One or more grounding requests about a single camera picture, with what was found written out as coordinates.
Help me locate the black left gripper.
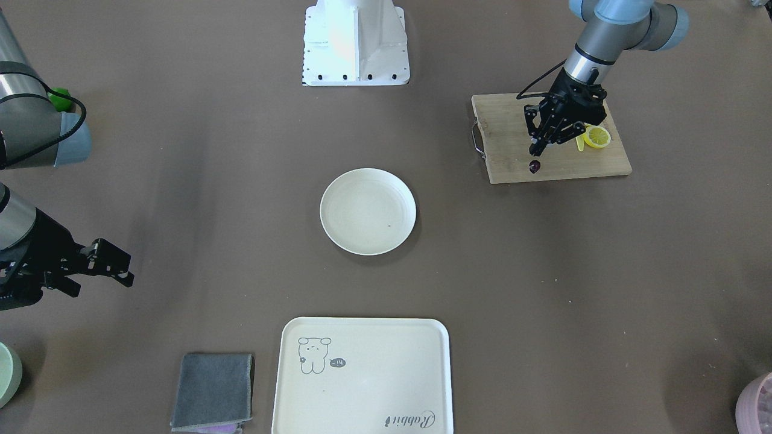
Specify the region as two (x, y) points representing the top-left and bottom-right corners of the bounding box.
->
(523, 67), (607, 157)

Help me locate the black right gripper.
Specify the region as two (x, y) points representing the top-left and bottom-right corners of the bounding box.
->
(1, 210), (134, 310)

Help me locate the dark red cherry pair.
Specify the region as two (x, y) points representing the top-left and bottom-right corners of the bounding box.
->
(528, 160), (542, 174)

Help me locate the cream round plate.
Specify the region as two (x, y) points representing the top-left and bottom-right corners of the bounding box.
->
(319, 168), (417, 256)

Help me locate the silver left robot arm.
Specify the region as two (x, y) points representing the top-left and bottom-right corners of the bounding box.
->
(524, 1), (690, 157)

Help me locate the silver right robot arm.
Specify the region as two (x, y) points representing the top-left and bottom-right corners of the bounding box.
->
(1, 17), (134, 310)

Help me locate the cream rabbit tray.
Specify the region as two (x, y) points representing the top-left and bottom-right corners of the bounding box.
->
(272, 318), (455, 433)

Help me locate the bamboo cutting board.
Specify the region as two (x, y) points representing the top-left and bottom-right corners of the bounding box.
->
(471, 93), (632, 184)

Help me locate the lemon slice near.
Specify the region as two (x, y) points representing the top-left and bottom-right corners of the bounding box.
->
(582, 125), (612, 149)

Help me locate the mint green bowl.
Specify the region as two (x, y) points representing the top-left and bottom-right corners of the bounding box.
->
(1, 342), (23, 407)

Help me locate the green lime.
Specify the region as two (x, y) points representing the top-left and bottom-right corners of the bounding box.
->
(47, 87), (74, 112)

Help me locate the grey folded cloth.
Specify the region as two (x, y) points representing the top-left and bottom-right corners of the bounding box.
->
(170, 353), (253, 433)

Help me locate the pink ice bowl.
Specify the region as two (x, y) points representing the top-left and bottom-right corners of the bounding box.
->
(735, 373), (771, 433)

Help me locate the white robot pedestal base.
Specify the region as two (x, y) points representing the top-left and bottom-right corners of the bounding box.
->
(302, 1), (411, 86)

